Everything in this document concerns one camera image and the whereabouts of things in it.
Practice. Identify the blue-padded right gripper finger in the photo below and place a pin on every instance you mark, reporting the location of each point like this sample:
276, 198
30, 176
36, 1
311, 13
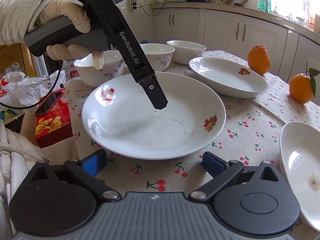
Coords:
224, 174
83, 173

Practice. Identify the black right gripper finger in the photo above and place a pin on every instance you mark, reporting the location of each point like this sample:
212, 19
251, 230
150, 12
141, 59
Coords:
153, 91

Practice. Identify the white floral bowl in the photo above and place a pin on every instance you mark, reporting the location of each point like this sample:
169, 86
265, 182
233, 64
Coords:
113, 67
159, 55

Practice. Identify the large white floral plate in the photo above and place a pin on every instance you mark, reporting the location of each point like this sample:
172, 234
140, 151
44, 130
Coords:
119, 117

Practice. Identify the white oval floral plate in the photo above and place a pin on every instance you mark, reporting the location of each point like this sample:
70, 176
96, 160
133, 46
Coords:
227, 77

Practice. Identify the beige sleeved left forearm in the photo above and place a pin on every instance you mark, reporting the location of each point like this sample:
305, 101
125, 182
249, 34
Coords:
19, 17

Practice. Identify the white kitchen cabinets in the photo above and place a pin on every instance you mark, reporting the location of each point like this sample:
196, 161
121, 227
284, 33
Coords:
235, 30

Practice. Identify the gloved left hand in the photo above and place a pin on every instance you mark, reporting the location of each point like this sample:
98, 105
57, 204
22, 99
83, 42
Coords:
78, 16

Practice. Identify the white power strip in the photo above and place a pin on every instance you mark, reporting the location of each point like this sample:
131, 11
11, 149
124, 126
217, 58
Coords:
133, 5

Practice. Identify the cherry print tablecloth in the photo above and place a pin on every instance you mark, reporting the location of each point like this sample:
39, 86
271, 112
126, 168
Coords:
250, 135

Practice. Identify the red gift box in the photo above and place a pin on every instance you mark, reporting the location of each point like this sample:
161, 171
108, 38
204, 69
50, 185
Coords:
53, 120

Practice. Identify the white plastic bag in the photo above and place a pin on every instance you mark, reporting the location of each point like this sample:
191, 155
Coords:
19, 90

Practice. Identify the bumpy orange tangerine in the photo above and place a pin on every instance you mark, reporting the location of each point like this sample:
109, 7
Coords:
258, 59

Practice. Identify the orange with green leaf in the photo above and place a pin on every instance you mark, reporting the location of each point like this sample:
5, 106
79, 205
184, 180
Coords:
303, 86

